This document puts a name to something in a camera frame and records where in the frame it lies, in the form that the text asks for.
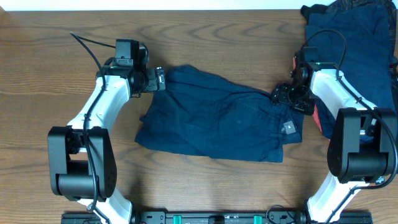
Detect navy blue shorts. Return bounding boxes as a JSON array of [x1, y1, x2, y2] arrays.
[[135, 65, 303, 162]]

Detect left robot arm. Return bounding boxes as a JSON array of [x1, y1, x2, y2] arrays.
[[47, 39, 165, 223]]

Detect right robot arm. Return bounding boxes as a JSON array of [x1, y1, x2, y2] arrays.
[[272, 47, 397, 223]]

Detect orange red garment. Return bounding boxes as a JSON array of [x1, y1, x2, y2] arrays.
[[292, 55, 323, 133]]

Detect navy garment on pile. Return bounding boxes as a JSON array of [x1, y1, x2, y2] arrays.
[[305, 2, 397, 144]]

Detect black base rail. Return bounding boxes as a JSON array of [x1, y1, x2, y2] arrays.
[[61, 210, 373, 224]]

